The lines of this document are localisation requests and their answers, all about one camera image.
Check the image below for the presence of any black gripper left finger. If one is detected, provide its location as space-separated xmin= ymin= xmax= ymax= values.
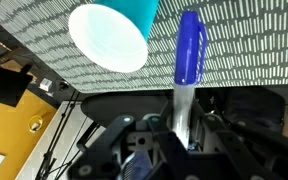
xmin=67 ymin=106 xmax=182 ymax=180

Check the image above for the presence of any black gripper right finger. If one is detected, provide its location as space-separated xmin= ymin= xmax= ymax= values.
xmin=188 ymin=99 xmax=288 ymax=180

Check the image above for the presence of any white marker with blue cap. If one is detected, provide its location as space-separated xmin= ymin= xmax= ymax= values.
xmin=171 ymin=10 xmax=208 ymax=150

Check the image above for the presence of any blue plastic cup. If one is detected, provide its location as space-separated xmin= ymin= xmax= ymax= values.
xmin=67 ymin=0 xmax=160 ymax=74

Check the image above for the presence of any black tripod stand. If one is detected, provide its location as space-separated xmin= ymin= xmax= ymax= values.
xmin=33 ymin=89 xmax=102 ymax=180

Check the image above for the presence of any black flat panel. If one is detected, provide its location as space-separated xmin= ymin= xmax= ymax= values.
xmin=0 ymin=63 xmax=35 ymax=108

